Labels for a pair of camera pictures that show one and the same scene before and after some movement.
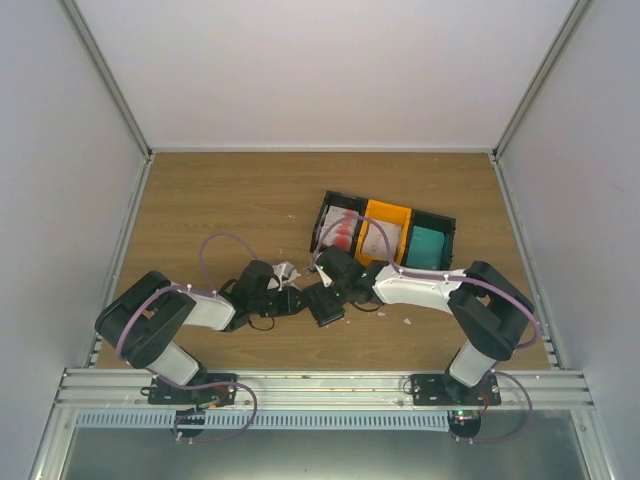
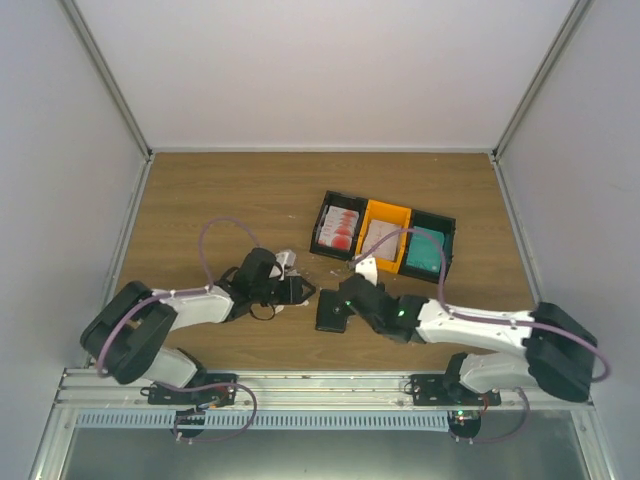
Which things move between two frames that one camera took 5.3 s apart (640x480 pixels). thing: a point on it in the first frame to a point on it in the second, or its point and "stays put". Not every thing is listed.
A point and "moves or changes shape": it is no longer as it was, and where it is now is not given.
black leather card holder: x=324 y=303 moves or changes shape
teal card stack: x=426 y=248 stays put
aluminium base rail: x=326 y=390 stays put
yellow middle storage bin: x=388 y=213 stays put
